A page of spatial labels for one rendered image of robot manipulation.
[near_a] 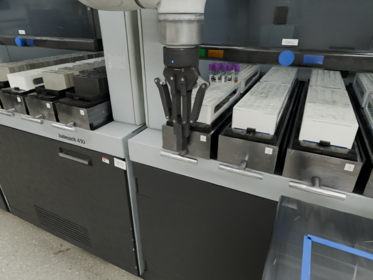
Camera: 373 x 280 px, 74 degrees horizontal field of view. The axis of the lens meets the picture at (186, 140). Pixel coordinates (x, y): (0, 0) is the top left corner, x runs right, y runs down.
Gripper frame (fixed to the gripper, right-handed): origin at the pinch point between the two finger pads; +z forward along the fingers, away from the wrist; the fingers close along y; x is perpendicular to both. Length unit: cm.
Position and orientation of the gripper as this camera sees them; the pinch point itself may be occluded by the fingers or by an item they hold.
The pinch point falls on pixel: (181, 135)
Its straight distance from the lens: 60.0
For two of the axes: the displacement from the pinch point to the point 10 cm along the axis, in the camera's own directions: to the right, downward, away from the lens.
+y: -9.0, -1.9, 3.9
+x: -4.4, 4.0, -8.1
